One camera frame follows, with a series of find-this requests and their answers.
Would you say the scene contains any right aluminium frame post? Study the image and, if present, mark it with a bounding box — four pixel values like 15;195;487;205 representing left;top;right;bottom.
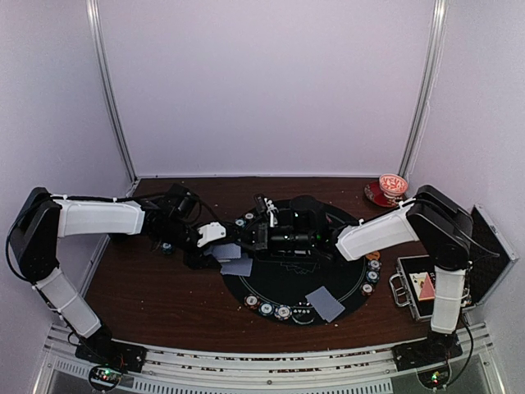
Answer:
398;0;449;180

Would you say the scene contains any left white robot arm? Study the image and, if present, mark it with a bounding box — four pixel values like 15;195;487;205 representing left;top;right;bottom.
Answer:
5;185;227;364

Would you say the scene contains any red card deck in case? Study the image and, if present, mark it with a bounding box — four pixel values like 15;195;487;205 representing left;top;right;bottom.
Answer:
409;272;436;301

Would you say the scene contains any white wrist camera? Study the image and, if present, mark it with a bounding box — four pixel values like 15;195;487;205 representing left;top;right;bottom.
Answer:
197;222;226;248
253;194;279;228

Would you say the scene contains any round black poker mat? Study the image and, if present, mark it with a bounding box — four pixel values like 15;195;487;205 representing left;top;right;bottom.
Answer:
222;195;370;324

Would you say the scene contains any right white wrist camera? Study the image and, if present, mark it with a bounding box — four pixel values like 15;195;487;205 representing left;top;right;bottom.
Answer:
253;194;279;228

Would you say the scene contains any front aluminium rail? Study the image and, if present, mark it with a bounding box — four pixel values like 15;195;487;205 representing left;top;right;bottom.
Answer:
43;334;495;394

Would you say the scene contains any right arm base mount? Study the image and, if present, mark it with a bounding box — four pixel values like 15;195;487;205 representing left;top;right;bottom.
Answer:
392;332;463;390

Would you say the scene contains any white blue poker chip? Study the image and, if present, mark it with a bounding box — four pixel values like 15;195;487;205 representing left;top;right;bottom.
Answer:
367;259;381;272
274;305;292;321

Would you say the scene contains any aluminium poker chip case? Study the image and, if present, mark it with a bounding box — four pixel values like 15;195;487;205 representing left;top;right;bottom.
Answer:
388;204;520;323

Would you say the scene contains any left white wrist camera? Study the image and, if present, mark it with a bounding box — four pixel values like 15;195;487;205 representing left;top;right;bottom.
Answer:
197;222;226;248

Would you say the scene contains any clear round dealer button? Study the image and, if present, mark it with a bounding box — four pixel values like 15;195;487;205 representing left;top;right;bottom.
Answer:
291;301;317;325

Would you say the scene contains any red floral saucer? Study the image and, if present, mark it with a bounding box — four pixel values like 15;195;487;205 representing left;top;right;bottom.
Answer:
363;181;405;208

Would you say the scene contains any aluminium frame post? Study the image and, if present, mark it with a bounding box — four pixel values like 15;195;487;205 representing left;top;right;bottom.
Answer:
398;0;449;180
85;0;139;190

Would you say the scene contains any dealt blue-backed card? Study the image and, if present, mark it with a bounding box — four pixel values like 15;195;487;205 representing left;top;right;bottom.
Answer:
305;286;337;309
221;259;253;277
315;298;345;323

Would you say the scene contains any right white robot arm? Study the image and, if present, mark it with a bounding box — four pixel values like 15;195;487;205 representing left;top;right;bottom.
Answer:
232;186;507;363

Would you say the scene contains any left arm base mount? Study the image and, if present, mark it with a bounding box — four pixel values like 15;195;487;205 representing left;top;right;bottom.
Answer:
75;334;147;393

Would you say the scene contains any left aluminium frame post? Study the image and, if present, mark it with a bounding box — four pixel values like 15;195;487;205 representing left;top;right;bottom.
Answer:
85;0;139;190

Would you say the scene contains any red white patterned tea bowl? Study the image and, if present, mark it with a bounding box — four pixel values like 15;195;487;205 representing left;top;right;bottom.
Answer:
378;174;409;199

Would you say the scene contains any blue-backed playing card deck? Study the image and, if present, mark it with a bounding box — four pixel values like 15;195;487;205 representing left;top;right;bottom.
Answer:
205;244;242;262

